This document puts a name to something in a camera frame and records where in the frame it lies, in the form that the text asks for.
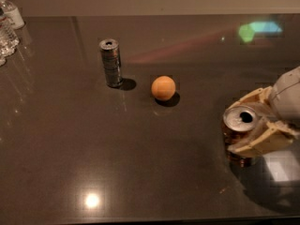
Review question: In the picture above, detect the silver slim can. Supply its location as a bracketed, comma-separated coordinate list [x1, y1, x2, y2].
[99, 38, 123, 88]

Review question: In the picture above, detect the clear plastic water bottle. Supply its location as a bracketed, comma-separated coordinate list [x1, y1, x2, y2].
[0, 8, 20, 57]

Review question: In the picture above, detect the water bottle white label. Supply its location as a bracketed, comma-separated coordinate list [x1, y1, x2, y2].
[0, 0, 25, 29]

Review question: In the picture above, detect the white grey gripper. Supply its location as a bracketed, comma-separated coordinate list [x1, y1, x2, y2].
[227, 67, 300, 158]

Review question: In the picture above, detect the orange soda can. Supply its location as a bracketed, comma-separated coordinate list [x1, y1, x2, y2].
[221, 105, 258, 168]

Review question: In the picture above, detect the orange fruit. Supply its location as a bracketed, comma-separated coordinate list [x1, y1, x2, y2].
[151, 76, 175, 101]

